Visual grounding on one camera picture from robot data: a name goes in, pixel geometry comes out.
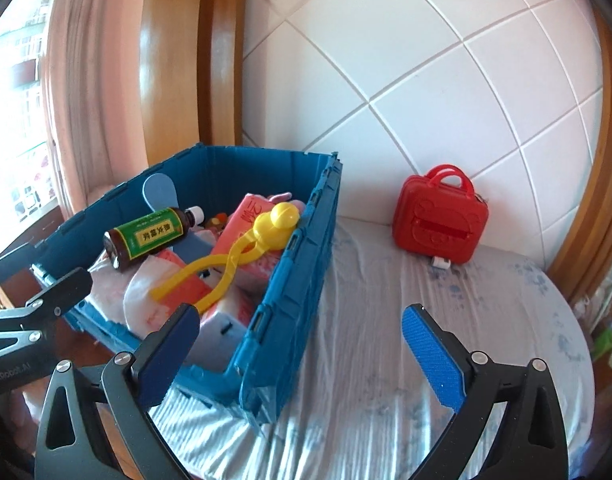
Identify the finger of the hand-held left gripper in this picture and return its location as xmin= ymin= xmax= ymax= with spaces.
xmin=0 ymin=241 xmax=34 ymax=291
xmin=25 ymin=267 xmax=94 ymax=333

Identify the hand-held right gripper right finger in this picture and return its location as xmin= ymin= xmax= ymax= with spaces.
xmin=402 ymin=304 xmax=569 ymax=480

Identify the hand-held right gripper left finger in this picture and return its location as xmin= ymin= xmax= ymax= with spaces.
xmin=35 ymin=304 xmax=202 ymax=480

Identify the brown bottle green label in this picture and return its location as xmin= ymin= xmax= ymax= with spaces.
xmin=103 ymin=205 xmax=207 ymax=273

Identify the blue plastic crate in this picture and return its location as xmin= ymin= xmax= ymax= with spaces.
xmin=31 ymin=142 xmax=344 ymax=426

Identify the yellow plastic ball clamp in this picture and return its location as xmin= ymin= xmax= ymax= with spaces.
xmin=148 ymin=202 xmax=302 ymax=316

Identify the clear plastic bag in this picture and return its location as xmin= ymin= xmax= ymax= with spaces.
xmin=121 ymin=255 xmax=217 ymax=341

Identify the blue floral bed sheet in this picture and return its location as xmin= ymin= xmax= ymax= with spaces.
xmin=151 ymin=215 xmax=594 ymax=480

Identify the small red suitcase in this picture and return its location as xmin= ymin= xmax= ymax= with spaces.
xmin=392 ymin=164 xmax=489 ymax=266

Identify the window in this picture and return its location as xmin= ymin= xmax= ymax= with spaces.
xmin=0 ymin=0 xmax=57 ymax=256

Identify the pile of red white packets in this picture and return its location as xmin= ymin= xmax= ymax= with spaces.
xmin=93 ymin=192 xmax=287 ymax=341

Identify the green packet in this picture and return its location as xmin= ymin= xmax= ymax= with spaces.
xmin=593 ymin=322 xmax=612 ymax=363

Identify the pink curtain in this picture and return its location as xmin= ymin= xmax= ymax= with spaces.
xmin=41 ymin=0 xmax=152 ymax=211

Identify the white padded headboard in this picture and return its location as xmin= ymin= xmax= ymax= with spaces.
xmin=241 ymin=0 xmax=607 ymax=271

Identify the wooden bed frame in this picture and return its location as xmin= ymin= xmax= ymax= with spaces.
xmin=141 ymin=0 xmax=612 ymax=306

